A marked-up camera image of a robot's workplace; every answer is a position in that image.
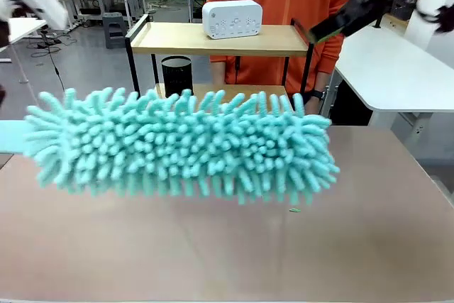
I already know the black mesh pen cup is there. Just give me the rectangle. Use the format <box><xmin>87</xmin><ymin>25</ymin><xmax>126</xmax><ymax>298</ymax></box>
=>
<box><xmin>160</xmin><ymin>55</ymin><xmax>194</xmax><ymax>99</ymax></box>

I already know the person's right forearm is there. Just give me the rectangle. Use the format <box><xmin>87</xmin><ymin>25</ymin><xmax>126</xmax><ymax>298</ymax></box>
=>
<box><xmin>211</xmin><ymin>61</ymin><xmax>228</xmax><ymax>86</ymax></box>

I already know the small white side table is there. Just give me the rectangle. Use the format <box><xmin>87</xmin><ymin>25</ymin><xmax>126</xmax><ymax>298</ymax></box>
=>
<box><xmin>0</xmin><ymin>16</ymin><xmax>50</xmax><ymax>86</ymax></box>

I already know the person's left forearm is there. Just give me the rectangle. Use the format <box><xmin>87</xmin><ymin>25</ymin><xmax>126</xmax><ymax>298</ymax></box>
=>
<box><xmin>305</xmin><ymin>70</ymin><xmax>332</xmax><ymax>93</ymax></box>

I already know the white speaker box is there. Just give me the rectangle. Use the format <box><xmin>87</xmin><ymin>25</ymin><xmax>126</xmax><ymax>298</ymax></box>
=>
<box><xmin>201</xmin><ymin>0</ymin><xmax>264</xmax><ymax>40</ymax></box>

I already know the grey step stool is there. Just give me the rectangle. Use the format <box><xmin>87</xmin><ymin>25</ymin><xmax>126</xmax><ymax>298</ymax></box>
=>
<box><xmin>101</xmin><ymin>11</ymin><xmax>128</xmax><ymax>50</ymax></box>

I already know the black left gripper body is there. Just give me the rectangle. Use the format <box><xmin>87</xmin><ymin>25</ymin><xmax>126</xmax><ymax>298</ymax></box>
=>
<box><xmin>0</xmin><ymin>18</ymin><xmax>12</xmax><ymax>49</ymax></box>

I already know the person's left hand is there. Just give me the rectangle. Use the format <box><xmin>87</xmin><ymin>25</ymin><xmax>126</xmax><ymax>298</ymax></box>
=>
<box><xmin>304</xmin><ymin>98</ymin><xmax>323</xmax><ymax>116</ymax></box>

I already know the teal chenille duster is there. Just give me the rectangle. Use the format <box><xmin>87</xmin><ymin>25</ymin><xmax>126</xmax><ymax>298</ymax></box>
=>
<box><xmin>0</xmin><ymin>86</ymin><xmax>342</xmax><ymax>209</ymax></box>

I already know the two-tier wood metal shelf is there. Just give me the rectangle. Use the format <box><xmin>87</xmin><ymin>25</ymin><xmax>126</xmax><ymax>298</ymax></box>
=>
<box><xmin>124</xmin><ymin>13</ymin><xmax>316</xmax><ymax>112</ymax></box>

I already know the large white side table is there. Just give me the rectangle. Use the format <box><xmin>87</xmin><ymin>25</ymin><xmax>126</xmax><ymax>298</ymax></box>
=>
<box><xmin>321</xmin><ymin>18</ymin><xmax>454</xmax><ymax>162</ymax></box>

